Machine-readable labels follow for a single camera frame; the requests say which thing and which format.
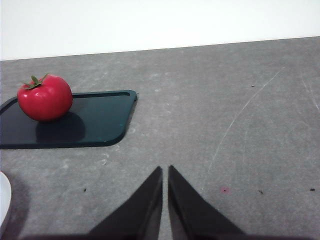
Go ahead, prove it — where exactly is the pale grey round plate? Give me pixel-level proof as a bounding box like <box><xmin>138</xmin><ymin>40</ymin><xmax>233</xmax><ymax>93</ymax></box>
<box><xmin>0</xmin><ymin>171</ymin><xmax>13</xmax><ymax>221</ymax></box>

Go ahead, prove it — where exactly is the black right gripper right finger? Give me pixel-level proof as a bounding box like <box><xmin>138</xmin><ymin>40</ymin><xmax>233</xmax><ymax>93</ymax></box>
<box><xmin>167</xmin><ymin>164</ymin><xmax>247</xmax><ymax>238</ymax></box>

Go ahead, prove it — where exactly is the dark rectangular cutting board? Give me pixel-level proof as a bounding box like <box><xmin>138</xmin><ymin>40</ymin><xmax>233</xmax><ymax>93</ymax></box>
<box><xmin>0</xmin><ymin>89</ymin><xmax>140</xmax><ymax>150</ymax></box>

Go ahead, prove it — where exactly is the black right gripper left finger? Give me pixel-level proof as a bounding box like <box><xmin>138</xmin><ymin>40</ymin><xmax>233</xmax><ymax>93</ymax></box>
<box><xmin>87</xmin><ymin>166</ymin><xmax>164</xmax><ymax>238</ymax></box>

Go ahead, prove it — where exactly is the red toy tomato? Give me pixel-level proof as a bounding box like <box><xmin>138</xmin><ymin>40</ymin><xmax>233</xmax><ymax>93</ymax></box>
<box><xmin>16</xmin><ymin>73</ymin><xmax>74</xmax><ymax>123</ymax></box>

